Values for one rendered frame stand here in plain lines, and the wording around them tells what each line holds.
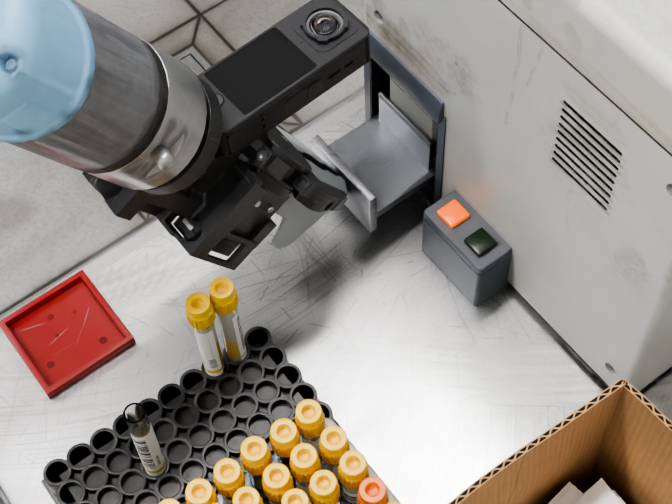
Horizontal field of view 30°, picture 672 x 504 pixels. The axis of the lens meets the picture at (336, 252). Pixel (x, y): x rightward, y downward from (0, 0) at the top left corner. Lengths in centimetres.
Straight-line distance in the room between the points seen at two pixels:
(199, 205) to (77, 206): 127
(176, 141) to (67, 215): 135
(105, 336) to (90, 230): 111
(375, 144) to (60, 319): 25
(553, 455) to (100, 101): 30
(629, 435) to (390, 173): 26
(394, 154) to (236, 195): 18
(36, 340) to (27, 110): 33
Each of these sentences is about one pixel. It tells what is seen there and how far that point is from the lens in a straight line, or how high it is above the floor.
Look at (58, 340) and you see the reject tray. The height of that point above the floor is 88.
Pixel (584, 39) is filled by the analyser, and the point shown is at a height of 115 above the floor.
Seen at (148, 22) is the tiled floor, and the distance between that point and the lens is 221.
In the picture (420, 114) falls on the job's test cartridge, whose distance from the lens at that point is 85.
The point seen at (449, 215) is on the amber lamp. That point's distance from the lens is 84.
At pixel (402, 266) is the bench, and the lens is 88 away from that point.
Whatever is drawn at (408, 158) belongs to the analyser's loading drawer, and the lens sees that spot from 88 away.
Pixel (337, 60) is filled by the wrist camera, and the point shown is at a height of 107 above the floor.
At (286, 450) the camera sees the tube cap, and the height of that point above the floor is 98.
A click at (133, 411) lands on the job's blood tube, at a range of 74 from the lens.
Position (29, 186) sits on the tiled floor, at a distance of 205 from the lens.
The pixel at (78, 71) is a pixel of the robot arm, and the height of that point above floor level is 119.
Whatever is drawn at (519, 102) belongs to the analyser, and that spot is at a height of 107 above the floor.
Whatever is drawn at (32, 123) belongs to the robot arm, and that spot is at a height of 118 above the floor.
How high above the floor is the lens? 163
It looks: 59 degrees down
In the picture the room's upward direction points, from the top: 4 degrees counter-clockwise
